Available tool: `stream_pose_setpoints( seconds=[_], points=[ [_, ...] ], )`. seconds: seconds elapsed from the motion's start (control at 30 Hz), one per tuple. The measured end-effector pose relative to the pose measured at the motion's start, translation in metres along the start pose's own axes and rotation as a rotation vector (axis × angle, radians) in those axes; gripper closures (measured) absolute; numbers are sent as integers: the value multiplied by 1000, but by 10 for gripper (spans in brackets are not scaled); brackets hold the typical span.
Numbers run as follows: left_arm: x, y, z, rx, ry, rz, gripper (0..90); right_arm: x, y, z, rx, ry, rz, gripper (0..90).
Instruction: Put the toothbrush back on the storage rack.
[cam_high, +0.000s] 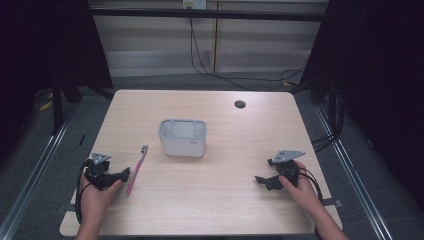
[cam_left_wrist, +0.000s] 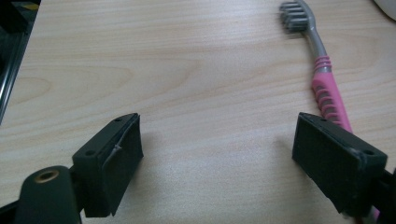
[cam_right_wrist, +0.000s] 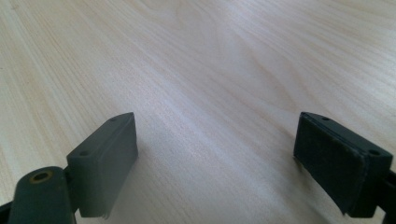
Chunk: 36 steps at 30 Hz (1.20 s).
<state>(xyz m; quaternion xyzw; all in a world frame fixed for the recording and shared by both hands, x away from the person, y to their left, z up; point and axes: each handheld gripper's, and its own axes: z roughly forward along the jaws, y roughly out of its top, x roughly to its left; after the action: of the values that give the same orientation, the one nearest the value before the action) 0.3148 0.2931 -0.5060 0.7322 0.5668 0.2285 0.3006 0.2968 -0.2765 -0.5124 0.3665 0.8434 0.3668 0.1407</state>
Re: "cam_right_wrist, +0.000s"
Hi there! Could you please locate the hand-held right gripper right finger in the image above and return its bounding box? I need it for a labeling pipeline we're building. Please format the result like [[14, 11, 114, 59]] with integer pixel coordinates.
[[292, 111, 394, 218]]

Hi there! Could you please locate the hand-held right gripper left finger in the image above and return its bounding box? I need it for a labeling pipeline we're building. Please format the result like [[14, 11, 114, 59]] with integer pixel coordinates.
[[65, 112, 139, 219]]

